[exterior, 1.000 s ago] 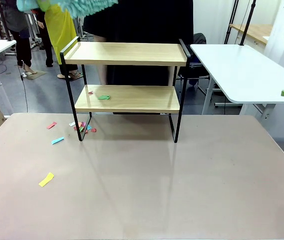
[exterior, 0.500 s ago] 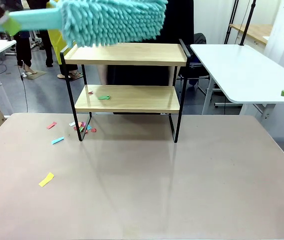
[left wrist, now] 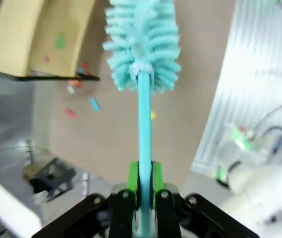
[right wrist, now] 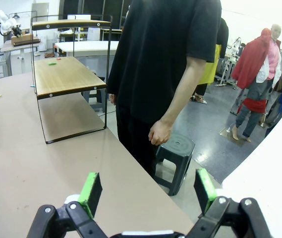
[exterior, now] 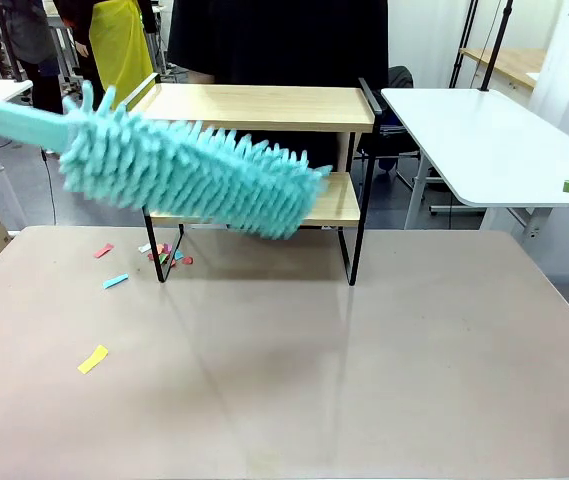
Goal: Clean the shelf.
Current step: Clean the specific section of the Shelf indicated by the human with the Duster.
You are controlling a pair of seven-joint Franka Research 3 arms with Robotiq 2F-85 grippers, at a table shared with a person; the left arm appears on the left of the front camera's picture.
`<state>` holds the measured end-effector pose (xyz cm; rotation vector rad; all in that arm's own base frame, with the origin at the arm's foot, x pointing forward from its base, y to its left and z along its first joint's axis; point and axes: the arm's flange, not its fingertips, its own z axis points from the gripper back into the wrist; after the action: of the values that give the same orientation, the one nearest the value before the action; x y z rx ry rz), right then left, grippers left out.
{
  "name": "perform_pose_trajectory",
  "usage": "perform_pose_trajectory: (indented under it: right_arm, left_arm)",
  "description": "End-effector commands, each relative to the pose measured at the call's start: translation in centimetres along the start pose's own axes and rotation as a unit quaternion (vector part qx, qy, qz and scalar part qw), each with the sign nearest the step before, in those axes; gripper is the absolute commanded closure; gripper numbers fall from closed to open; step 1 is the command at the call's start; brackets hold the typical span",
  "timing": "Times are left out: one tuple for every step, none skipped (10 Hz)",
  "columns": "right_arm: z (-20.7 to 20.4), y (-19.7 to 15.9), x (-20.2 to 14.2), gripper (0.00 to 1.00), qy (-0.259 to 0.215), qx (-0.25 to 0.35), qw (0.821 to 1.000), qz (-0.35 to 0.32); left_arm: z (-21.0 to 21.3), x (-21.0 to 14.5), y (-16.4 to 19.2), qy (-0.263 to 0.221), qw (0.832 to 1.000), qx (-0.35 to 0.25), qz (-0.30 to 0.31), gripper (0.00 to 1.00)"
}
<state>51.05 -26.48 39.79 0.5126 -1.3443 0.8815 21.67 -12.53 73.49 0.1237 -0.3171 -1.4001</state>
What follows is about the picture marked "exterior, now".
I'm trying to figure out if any yellow paper scrap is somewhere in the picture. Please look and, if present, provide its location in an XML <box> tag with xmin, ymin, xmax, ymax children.
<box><xmin>77</xmin><ymin>344</ymin><xmax>110</xmax><ymax>375</ymax></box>

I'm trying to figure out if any person's left forearm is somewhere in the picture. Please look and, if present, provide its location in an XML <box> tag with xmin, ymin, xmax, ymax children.
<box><xmin>337</xmin><ymin>131</ymin><xmax>357</xmax><ymax>174</ymax></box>

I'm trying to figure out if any black floor cable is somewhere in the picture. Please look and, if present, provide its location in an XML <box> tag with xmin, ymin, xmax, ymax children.
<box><xmin>38</xmin><ymin>147</ymin><xmax>58</xmax><ymax>226</ymax></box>

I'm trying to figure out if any large white side table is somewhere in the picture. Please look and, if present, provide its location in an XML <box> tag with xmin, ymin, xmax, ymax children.
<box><xmin>380</xmin><ymin>87</ymin><xmax>569</xmax><ymax>246</ymax></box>

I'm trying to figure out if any person in black clothes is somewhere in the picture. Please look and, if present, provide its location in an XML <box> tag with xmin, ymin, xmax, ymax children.
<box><xmin>166</xmin><ymin>0</ymin><xmax>390</xmax><ymax>231</ymax></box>

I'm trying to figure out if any black chair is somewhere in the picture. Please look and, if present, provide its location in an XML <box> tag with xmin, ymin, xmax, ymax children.
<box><xmin>376</xmin><ymin>66</ymin><xmax>423</xmax><ymax>189</ymax></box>

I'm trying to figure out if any wooden workbench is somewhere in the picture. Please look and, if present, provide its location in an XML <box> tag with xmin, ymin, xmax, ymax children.
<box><xmin>458</xmin><ymin>47</ymin><xmax>549</xmax><ymax>92</ymax></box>

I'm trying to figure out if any black stand pole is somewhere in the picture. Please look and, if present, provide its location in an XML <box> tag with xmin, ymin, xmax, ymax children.
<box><xmin>478</xmin><ymin>0</ymin><xmax>515</xmax><ymax>92</ymax></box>

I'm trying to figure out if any person in yellow apron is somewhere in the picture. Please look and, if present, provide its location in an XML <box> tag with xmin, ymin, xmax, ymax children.
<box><xmin>53</xmin><ymin>0</ymin><xmax>158</xmax><ymax>109</ymax></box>

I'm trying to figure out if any person in dark grey clothes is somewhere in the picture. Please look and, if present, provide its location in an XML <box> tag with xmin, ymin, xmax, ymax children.
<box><xmin>0</xmin><ymin>0</ymin><xmax>65</xmax><ymax>116</ymax></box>

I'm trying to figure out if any black tripod stand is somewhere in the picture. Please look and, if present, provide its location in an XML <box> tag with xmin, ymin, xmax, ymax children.
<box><xmin>447</xmin><ymin>0</ymin><xmax>480</xmax><ymax>90</ymax></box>

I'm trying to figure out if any two-tier wood metal shelf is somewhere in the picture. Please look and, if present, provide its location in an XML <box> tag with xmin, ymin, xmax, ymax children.
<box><xmin>119</xmin><ymin>73</ymin><xmax>386</xmax><ymax>287</ymax></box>

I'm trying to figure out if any teal chenille duster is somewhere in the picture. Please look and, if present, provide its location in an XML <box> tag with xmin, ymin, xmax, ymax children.
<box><xmin>0</xmin><ymin>79</ymin><xmax>334</xmax><ymax>242</ymax></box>

